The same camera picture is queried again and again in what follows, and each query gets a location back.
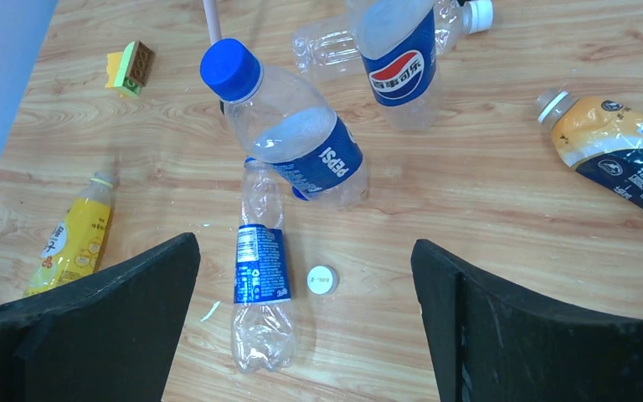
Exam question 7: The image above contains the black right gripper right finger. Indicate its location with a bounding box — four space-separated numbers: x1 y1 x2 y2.
410 240 643 401

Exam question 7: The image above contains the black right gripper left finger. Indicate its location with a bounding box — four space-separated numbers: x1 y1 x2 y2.
0 233 200 401

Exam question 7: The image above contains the pepsi bottle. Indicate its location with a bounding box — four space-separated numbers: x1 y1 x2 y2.
345 0 440 131
199 38 369 210
231 157 296 374

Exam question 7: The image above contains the yellow juice bottle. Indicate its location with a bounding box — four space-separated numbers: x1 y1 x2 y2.
23 172 118 297

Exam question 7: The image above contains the orange dark label bottle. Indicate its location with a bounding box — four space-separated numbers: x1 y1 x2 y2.
534 88 643 209

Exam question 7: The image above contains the clear bottle white cap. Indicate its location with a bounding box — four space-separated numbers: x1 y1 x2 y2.
291 0 494 83

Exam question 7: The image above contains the yellow green toy block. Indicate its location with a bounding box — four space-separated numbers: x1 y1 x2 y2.
105 41 155 97

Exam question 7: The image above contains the pink music stand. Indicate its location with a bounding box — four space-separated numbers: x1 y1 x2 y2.
203 0 222 45

